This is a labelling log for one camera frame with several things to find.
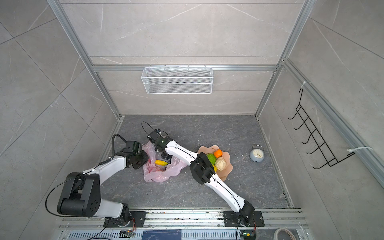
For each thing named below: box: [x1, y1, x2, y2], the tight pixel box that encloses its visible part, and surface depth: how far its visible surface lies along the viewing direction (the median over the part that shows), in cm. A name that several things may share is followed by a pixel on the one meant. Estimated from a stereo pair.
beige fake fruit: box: [215, 156, 227, 171], surface depth 87 cm
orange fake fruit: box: [213, 149, 224, 158], surface depth 92 cm
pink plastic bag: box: [142, 141, 188, 183], surface depth 81 cm
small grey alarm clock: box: [249, 144, 265, 163], surface depth 95 cm
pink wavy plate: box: [197, 144, 220, 155], surface depth 97 cm
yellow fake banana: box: [155, 160, 169, 166], surface depth 92 cm
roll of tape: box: [274, 228, 297, 240], surface depth 70 cm
